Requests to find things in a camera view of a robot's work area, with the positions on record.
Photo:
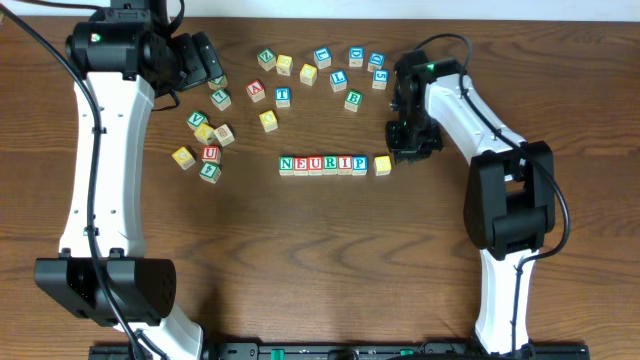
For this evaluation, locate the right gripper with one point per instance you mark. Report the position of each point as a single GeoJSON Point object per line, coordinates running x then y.
{"type": "Point", "coordinates": [406, 141]}

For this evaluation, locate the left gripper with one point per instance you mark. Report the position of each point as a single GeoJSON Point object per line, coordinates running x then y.
{"type": "Point", "coordinates": [198, 57]}

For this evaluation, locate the yellow S block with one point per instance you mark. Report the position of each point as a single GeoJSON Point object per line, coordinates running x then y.
{"type": "Point", "coordinates": [382, 165]}

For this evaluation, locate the blue P block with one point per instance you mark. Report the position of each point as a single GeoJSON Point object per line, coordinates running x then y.
{"type": "Point", "coordinates": [359, 165]}

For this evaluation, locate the red I block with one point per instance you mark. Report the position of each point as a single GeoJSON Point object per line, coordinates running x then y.
{"type": "Point", "coordinates": [345, 165]}

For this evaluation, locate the green R block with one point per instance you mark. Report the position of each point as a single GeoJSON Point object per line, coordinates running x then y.
{"type": "Point", "coordinates": [330, 166]}

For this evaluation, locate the red u block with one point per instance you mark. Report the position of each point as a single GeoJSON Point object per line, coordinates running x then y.
{"type": "Point", "coordinates": [315, 165]}
{"type": "Point", "coordinates": [211, 154]}

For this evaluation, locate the red E block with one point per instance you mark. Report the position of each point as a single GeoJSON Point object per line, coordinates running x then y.
{"type": "Point", "coordinates": [301, 166]}

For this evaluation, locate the green N block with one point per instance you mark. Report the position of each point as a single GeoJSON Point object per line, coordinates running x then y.
{"type": "Point", "coordinates": [286, 165]}

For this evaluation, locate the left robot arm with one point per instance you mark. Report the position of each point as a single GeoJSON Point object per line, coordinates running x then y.
{"type": "Point", "coordinates": [124, 57]}

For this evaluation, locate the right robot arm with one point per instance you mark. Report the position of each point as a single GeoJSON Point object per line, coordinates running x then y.
{"type": "Point", "coordinates": [509, 202]}

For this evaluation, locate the green block upper left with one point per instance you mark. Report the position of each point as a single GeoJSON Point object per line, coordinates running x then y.
{"type": "Point", "coordinates": [220, 82]}

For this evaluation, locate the green 7 block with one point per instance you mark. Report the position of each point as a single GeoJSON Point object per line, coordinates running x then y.
{"type": "Point", "coordinates": [221, 99]}

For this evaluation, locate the green V block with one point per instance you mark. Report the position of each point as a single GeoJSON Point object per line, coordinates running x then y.
{"type": "Point", "coordinates": [196, 119]}

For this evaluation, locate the red A block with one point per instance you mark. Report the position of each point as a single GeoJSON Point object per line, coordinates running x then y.
{"type": "Point", "coordinates": [256, 91]}

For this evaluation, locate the blue 5 block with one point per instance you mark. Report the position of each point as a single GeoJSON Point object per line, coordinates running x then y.
{"type": "Point", "coordinates": [380, 79]}

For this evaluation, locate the green Z block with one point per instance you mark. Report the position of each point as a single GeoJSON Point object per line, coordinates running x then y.
{"type": "Point", "coordinates": [267, 59]}

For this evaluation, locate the green B block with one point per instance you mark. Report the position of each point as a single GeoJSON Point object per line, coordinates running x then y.
{"type": "Point", "coordinates": [353, 100]}

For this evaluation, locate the yellow block beside V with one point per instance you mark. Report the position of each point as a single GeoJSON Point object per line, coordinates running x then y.
{"type": "Point", "coordinates": [205, 134]}

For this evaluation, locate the plain wooden picture block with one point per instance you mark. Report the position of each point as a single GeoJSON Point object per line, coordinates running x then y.
{"type": "Point", "coordinates": [224, 135]}

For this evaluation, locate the blue D block tilted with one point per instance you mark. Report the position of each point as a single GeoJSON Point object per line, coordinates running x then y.
{"type": "Point", "coordinates": [376, 61]}

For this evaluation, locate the yellow block top left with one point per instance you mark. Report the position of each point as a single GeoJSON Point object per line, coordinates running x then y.
{"type": "Point", "coordinates": [284, 65]}

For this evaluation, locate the blue T block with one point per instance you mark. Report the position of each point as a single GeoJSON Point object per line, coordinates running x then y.
{"type": "Point", "coordinates": [283, 97]}

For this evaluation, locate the yellow block centre low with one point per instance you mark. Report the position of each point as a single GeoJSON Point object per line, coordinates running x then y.
{"type": "Point", "coordinates": [269, 121]}

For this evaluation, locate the blue L block middle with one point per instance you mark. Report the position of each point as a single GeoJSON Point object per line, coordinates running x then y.
{"type": "Point", "coordinates": [338, 81]}

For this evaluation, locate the blue l block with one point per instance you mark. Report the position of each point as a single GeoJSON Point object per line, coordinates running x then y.
{"type": "Point", "coordinates": [338, 81]}
{"type": "Point", "coordinates": [322, 57]}

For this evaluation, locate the yellow block far left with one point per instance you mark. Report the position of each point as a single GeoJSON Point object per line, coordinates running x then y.
{"type": "Point", "coordinates": [184, 158]}

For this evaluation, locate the green 4 block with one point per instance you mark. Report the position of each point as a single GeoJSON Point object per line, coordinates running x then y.
{"type": "Point", "coordinates": [210, 172]}

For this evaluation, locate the yellow block centre top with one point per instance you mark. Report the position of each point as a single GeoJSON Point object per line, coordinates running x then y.
{"type": "Point", "coordinates": [308, 74]}

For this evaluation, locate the blue L block top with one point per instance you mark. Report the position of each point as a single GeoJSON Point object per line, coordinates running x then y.
{"type": "Point", "coordinates": [322, 57]}

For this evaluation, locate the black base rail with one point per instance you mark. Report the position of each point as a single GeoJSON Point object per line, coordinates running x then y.
{"type": "Point", "coordinates": [429, 350]}

